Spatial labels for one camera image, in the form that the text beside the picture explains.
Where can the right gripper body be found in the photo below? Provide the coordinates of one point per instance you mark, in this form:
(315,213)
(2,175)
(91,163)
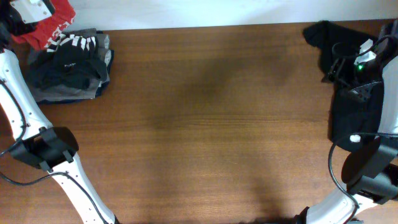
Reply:
(360,84)

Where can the red t-shirt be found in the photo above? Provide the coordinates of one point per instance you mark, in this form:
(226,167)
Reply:
(47,31)

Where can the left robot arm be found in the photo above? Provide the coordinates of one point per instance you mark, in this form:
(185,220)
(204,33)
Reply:
(41,145)

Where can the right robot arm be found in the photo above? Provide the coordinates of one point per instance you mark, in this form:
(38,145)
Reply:
(368,176)

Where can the black t-shirt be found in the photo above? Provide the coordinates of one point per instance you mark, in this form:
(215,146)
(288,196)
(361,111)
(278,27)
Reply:
(352,124)

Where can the grey folded garment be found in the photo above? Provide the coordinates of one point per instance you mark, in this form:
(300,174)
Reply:
(62,91)

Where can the black shirt with white letters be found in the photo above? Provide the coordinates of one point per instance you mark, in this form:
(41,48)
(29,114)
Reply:
(72,60)

